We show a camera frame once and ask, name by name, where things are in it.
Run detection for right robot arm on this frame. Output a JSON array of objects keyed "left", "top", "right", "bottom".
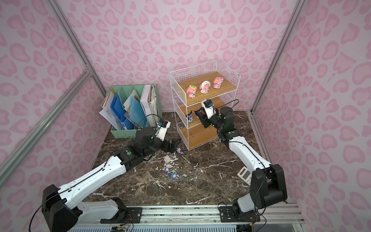
[{"left": 195, "top": 106, "right": 288, "bottom": 221}]

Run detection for white hood My Melody figurine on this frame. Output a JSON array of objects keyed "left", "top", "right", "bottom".
[{"left": 200, "top": 80, "right": 211, "bottom": 94}]

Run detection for mint green file organizer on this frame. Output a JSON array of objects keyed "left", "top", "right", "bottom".
[{"left": 100, "top": 83, "right": 163, "bottom": 139}]

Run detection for white calculator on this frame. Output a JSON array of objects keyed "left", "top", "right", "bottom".
[{"left": 237, "top": 166, "right": 252, "bottom": 186}]

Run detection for blue Doraemon figurine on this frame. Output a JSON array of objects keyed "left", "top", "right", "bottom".
[{"left": 171, "top": 173, "right": 180, "bottom": 179}]

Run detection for white wire wooden shelf rack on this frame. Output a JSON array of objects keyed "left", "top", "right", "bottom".
[{"left": 169, "top": 60, "right": 241, "bottom": 150}]

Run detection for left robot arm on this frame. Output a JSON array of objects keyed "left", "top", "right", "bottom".
[{"left": 39, "top": 127, "right": 181, "bottom": 232}]

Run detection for aluminium frame profile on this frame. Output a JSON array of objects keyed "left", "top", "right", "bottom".
[{"left": 1, "top": 1, "right": 105, "bottom": 186}]

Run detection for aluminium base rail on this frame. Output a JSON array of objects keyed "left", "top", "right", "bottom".
[{"left": 72, "top": 203, "right": 308, "bottom": 232}]

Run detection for pink bow My Melody figurine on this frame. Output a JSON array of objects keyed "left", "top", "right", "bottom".
[{"left": 213, "top": 76, "right": 224, "bottom": 89}]

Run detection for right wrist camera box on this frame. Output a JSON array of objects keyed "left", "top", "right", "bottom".
[{"left": 202, "top": 99, "right": 215, "bottom": 119}]

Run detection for small black Kuromi figurine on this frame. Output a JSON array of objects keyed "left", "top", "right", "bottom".
[{"left": 187, "top": 111, "right": 193, "bottom": 123}]

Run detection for green hat pink figurine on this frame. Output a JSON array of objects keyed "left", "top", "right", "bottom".
[{"left": 186, "top": 85, "right": 197, "bottom": 98}]

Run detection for large purple Kuromi doll figurine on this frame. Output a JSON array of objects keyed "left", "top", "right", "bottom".
[{"left": 177, "top": 148, "right": 185, "bottom": 155}]

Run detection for papers and folders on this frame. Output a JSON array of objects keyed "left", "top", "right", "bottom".
[{"left": 99, "top": 84, "right": 159, "bottom": 131}]

